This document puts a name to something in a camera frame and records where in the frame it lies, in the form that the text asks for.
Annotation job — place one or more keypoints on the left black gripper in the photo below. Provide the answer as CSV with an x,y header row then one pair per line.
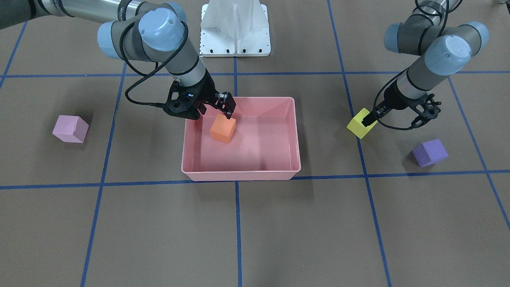
x,y
395,99

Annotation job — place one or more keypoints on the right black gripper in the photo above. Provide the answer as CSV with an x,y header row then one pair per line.
x,y
206,94

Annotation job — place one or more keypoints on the yellow foam block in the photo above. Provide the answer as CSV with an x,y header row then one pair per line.
x,y
357,127

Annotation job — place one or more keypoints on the orange foam block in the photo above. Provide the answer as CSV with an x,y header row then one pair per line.
x,y
222,128

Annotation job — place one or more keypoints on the pink foam block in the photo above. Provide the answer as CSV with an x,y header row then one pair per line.
x,y
70,129

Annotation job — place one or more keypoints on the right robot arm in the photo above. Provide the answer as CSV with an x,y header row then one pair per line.
x,y
137,30

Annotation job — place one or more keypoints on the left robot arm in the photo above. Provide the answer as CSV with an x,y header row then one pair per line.
x,y
441,50

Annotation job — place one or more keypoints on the pink plastic bin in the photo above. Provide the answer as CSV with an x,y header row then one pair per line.
x,y
264,145

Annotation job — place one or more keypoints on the purple foam block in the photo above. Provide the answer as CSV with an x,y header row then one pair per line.
x,y
429,153

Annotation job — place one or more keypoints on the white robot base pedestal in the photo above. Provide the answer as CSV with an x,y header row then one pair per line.
x,y
234,28

